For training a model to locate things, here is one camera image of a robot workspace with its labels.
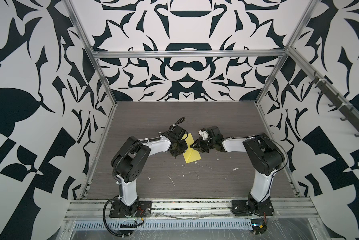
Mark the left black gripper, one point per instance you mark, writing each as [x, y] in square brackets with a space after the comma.
[185, 148]

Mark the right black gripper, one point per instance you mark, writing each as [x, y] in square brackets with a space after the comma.
[199, 145]

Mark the yellow square paper sheet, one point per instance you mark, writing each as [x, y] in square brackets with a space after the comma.
[190, 154]

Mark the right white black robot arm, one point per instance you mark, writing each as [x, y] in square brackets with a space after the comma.
[264, 154]

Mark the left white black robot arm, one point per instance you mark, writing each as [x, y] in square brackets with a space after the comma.
[131, 158]

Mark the small green-lit electronics box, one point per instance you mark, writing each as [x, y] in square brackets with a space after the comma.
[259, 227]

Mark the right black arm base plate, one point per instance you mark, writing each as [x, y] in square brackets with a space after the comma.
[252, 208]

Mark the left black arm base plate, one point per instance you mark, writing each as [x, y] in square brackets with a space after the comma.
[131, 208]

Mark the aluminium front rail frame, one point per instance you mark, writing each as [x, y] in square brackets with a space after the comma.
[195, 208]

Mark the white slotted cable duct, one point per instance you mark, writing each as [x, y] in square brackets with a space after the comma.
[172, 224]

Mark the black wall hook rail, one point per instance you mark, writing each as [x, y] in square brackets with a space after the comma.
[337, 101]

